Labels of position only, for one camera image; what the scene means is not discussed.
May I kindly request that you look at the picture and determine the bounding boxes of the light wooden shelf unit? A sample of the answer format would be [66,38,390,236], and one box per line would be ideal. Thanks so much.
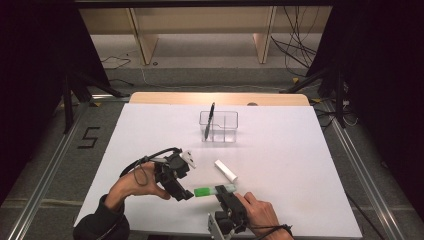
[79,5,334,66]

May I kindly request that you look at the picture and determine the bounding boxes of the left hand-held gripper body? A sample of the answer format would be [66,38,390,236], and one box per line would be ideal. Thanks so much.
[154,149,198,192]

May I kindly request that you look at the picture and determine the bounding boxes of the white glue stick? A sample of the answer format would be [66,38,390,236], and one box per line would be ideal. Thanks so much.
[213,159,239,184]

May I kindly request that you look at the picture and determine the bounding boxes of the aluminium floor rail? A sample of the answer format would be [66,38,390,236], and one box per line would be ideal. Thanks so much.
[6,102,85,240]
[321,99,406,240]

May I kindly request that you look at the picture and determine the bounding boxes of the black curtain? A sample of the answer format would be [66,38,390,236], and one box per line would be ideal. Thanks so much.
[305,0,424,222]
[0,0,112,205]

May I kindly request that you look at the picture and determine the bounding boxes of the green highlighter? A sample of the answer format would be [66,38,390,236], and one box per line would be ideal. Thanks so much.
[193,183,237,198]

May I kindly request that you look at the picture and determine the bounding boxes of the right hand-held gripper cable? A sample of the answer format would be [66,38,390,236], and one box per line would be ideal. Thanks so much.
[233,223,295,240]

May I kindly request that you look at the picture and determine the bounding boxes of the clear plastic pen organizer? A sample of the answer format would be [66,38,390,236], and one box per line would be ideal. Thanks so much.
[198,110,240,144]

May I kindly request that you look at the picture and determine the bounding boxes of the bundle of black cables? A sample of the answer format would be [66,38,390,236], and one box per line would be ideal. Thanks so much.
[270,5,318,78]

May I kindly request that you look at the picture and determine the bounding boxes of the left hand-held gripper cable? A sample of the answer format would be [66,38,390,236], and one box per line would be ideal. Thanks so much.
[118,146,183,187]

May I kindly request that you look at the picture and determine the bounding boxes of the person's left hand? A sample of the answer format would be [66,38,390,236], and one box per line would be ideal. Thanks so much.
[112,161,172,212]

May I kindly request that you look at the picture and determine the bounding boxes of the white table sheet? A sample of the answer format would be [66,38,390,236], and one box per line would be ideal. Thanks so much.
[73,102,364,240]

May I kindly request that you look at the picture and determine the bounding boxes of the hand-held gripper cable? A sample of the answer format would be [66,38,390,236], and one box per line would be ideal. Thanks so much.
[233,223,295,240]
[118,146,183,187]

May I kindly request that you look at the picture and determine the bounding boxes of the black metal stand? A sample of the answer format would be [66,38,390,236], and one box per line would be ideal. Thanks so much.
[61,71,131,135]
[279,65,348,130]

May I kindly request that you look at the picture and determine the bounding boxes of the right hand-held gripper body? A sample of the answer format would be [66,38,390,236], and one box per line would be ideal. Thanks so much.
[207,192,250,240]

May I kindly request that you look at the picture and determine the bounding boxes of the black pen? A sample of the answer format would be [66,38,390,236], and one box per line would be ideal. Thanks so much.
[203,101,216,141]

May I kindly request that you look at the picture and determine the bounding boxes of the person's right hand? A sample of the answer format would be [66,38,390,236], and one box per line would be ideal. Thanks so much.
[234,191,285,232]

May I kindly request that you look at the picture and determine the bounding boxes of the thin black floor cable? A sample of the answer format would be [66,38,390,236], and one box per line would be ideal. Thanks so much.
[101,55,132,71]

